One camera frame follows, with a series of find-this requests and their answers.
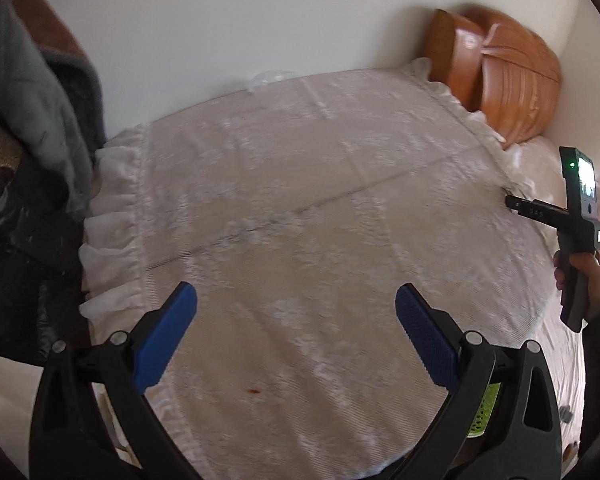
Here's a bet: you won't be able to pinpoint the clear plastic lid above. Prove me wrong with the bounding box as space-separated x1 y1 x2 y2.
246 70 296 93

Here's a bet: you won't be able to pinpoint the right hand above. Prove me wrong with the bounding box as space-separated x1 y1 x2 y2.
569 252 600 323

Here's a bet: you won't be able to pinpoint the small grey clip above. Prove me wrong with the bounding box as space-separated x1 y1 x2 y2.
558 405 573 424

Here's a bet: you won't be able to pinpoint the green plastic waste basket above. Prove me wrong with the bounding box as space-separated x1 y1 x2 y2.
468 382 501 439

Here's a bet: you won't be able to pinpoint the pink bed sheet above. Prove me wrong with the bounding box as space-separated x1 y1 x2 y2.
513 136 584 474

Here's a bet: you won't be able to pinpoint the carved wooden headboard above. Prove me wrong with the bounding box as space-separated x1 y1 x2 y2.
420 6 562 148

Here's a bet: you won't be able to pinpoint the white lace table cover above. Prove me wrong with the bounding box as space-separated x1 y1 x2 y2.
80 61 548 479

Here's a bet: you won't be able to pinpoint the grey brown hanging clothes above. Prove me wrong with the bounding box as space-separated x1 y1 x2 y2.
0 0 106 365

